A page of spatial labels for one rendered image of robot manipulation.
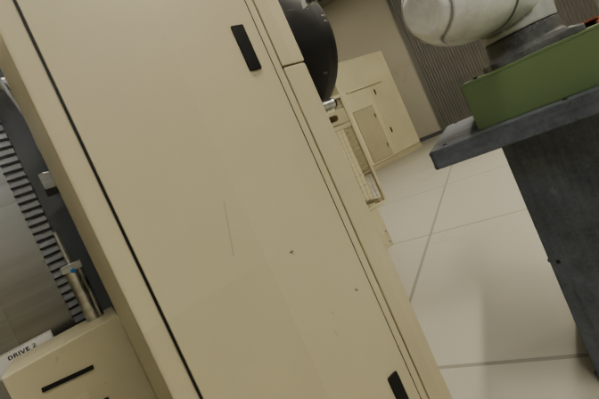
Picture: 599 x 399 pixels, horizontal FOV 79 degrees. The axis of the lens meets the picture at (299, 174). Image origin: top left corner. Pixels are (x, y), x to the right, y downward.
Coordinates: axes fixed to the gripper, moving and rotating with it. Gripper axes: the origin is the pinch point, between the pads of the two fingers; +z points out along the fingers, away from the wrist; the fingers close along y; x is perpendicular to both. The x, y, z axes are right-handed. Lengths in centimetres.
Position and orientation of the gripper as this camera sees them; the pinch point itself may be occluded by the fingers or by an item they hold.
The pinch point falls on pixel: (308, 0)
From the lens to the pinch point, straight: 141.1
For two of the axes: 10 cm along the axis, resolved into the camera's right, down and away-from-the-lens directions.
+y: -7.6, 3.6, -5.4
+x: 3.3, 9.3, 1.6
